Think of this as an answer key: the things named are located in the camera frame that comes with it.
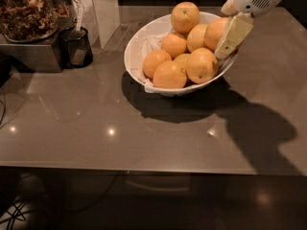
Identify black cables under table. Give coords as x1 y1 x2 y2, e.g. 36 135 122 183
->
0 172 119 230

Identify small hidden orange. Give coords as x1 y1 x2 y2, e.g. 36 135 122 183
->
174 53 190 66

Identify front right orange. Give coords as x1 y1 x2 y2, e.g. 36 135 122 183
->
185 48 219 84

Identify black mesh cup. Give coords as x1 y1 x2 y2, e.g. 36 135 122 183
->
59 27 93 68

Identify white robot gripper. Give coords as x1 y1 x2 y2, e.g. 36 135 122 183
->
214 0 282 58

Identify white sachet in cup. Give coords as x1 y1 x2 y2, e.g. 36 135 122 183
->
75 0 84 32

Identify white cloth in bowl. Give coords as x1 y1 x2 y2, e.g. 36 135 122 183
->
130 34 166 71

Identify left orange in bowl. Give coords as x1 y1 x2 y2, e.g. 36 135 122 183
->
143 49 172 79

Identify top orange in bowl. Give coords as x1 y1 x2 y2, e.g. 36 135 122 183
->
171 2 200 34

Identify steel box stand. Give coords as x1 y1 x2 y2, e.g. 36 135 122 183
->
0 17 73 73

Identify orange in bowl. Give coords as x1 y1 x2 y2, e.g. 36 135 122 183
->
143 49 172 79
171 2 200 34
161 33 187 58

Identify large orange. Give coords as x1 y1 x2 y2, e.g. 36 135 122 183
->
204 17 228 51

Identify middle pale orange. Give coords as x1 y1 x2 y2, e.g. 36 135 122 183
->
187 24 207 53

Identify front left orange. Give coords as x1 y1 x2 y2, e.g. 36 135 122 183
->
153 61 187 89

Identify centre orange in bowl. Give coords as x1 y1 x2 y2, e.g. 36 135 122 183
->
161 33 187 58

